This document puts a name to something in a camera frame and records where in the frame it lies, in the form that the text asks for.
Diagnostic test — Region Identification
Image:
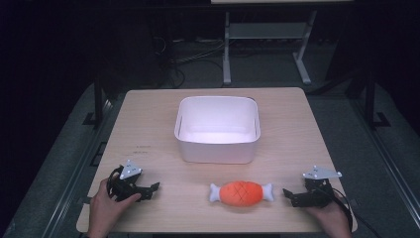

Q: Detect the metal floor rail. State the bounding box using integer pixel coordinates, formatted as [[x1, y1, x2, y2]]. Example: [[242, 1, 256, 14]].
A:
[[350, 97, 420, 230], [42, 97, 115, 238]]

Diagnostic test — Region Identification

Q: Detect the bundle of floor cables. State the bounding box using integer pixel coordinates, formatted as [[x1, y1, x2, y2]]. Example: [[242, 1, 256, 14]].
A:
[[154, 35, 227, 89]]

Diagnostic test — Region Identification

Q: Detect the person's left hand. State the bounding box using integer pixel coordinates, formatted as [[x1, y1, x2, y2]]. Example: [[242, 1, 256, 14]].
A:
[[86, 178, 143, 238]]

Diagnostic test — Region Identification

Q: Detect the white metal desk frame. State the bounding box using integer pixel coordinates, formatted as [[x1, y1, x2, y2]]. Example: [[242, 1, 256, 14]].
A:
[[211, 0, 355, 86]]

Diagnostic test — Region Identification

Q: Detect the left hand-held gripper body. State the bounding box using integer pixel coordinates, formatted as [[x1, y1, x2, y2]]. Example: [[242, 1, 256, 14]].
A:
[[107, 159, 147, 203]]

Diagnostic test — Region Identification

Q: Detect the white plastic bin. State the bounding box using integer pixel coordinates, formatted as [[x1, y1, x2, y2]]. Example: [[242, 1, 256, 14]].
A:
[[173, 95, 262, 165]]

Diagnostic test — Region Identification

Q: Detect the orange plush meat toy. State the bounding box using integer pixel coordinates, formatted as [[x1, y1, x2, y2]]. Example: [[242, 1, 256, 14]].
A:
[[208, 179, 275, 208]]

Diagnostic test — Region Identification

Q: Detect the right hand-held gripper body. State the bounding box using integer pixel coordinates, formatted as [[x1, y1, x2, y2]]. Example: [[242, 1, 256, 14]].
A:
[[302, 165, 343, 209]]

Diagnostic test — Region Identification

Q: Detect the black metal stand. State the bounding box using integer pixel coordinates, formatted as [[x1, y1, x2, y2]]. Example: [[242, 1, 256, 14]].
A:
[[364, 69, 392, 129], [81, 73, 107, 127]]

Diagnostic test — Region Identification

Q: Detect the person's right hand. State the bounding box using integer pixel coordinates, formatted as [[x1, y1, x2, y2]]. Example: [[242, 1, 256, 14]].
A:
[[304, 192, 353, 238]]

